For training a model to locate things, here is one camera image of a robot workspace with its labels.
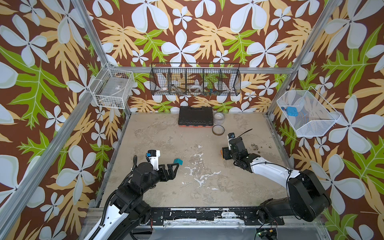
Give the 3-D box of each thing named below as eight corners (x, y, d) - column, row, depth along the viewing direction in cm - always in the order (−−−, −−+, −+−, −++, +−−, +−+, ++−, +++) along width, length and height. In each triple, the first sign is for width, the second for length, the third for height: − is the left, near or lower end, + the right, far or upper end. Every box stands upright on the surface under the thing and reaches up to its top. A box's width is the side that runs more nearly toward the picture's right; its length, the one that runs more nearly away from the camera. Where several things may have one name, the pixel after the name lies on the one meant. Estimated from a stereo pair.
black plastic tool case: (178, 128, 112) (177, 124, 108) (179, 110, 125) (179, 105, 120) (213, 128, 112) (214, 124, 108) (211, 110, 125) (212, 105, 121)
